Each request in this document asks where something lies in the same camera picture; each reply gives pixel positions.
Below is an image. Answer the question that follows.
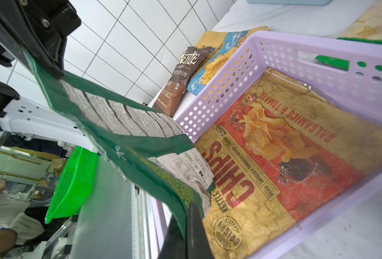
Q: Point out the blue salt chips bag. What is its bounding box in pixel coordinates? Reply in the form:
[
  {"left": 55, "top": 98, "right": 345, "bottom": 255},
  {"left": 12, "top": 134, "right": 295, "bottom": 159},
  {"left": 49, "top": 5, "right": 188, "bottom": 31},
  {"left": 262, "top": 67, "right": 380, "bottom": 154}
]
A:
[{"left": 187, "top": 26, "right": 270, "bottom": 96}]

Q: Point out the beige red cassava chips bag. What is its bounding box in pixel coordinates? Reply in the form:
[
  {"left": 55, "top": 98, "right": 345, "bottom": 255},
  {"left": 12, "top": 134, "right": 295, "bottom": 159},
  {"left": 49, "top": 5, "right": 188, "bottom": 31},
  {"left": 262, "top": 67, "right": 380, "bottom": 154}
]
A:
[{"left": 340, "top": 1, "right": 382, "bottom": 41}]

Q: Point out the blue plastic basket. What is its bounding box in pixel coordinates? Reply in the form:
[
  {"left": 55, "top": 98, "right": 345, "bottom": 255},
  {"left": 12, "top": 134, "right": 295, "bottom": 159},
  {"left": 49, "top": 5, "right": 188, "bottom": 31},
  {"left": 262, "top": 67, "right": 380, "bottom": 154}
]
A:
[{"left": 247, "top": 0, "right": 331, "bottom": 5}]

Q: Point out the brown Kettle sea salt bag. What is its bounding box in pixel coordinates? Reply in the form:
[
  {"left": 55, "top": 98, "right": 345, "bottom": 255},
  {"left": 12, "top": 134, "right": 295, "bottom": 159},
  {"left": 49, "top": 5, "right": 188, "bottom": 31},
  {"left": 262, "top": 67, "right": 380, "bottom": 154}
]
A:
[{"left": 152, "top": 46, "right": 212, "bottom": 117}]

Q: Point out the purple plastic basket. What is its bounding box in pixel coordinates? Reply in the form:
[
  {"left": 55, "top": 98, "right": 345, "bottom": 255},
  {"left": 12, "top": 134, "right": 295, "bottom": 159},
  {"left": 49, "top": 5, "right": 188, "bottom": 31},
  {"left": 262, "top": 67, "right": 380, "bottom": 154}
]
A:
[{"left": 150, "top": 30, "right": 382, "bottom": 259}]

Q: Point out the green plastic basket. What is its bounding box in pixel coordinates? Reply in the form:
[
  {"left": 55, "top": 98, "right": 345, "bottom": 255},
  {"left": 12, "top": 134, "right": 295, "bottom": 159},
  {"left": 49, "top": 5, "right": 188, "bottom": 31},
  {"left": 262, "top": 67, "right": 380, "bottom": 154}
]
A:
[{"left": 45, "top": 146, "right": 99, "bottom": 224}]

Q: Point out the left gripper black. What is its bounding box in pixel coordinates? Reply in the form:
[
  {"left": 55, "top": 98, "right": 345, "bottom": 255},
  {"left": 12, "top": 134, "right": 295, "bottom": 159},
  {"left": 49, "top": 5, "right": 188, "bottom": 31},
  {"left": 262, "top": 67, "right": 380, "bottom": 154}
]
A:
[{"left": 0, "top": 1, "right": 82, "bottom": 78}]

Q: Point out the person in background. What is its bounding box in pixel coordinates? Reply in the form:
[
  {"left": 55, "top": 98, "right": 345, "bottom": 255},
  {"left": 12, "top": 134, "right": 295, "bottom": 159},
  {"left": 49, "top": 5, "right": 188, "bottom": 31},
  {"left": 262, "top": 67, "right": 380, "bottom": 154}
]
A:
[{"left": 0, "top": 178, "right": 45, "bottom": 259}]

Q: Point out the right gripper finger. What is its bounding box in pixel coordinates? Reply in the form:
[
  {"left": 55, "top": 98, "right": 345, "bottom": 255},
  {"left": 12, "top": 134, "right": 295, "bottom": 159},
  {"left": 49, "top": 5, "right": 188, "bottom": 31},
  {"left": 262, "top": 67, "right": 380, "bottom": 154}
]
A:
[{"left": 158, "top": 203, "right": 214, "bottom": 259}]

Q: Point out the green Real chips bag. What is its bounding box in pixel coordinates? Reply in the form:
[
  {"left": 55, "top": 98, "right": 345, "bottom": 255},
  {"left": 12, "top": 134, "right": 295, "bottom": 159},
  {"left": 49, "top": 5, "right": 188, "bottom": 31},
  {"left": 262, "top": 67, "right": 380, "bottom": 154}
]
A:
[{"left": 24, "top": 52, "right": 214, "bottom": 236}]

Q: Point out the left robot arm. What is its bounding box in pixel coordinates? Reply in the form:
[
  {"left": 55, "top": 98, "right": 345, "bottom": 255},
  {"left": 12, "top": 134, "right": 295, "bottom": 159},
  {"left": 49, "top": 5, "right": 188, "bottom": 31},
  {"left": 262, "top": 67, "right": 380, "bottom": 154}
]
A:
[{"left": 0, "top": 1, "right": 98, "bottom": 152}]

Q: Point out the balsamico tomato chips bag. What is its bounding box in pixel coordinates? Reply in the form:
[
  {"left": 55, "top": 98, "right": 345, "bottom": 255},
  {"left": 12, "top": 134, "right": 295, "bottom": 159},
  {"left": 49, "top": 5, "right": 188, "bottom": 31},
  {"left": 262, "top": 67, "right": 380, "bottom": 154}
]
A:
[{"left": 195, "top": 69, "right": 382, "bottom": 259}]

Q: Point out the aluminium rail frame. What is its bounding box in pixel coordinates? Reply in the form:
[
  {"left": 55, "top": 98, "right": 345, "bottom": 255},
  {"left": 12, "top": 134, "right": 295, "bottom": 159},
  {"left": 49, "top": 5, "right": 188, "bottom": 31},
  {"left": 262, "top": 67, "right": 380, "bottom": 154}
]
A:
[{"left": 44, "top": 157, "right": 160, "bottom": 259}]

